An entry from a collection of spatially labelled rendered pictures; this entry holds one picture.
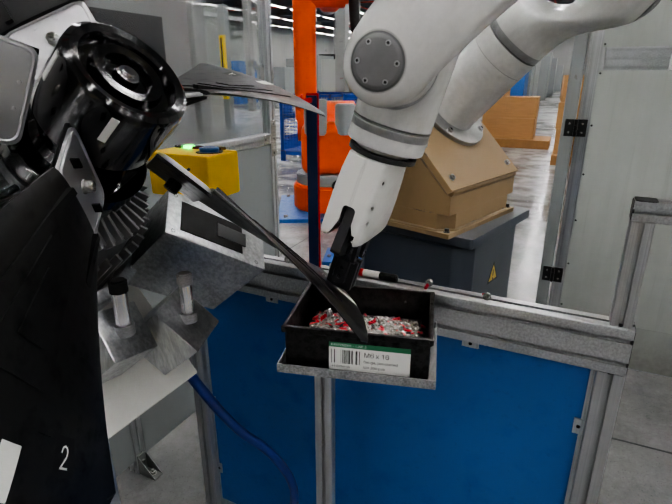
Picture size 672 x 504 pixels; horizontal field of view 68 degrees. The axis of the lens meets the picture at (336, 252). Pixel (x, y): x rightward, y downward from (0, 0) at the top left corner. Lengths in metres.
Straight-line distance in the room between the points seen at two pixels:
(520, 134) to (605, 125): 7.51
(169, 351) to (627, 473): 1.64
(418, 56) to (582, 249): 1.98
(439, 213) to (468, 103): 0.23
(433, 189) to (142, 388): 0.60
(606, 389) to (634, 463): 1.13
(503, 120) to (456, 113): 8.67
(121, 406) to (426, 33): 0.52
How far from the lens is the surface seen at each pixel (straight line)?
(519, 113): 9.71
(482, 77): 1.02
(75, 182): 0.48
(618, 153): 2.26
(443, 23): 0.42
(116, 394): 0.67
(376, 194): 0.51
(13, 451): 0.37
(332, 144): 4.46
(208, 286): 0.73
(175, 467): 1.86
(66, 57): 0.50
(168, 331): 0.64
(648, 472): 2.04
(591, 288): 2.40
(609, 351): 0.89
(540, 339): 0.89
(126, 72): 0.52
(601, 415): 0.96
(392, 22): 0.42
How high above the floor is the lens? 1.22
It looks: 20 degrees down
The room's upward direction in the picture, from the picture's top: straight up
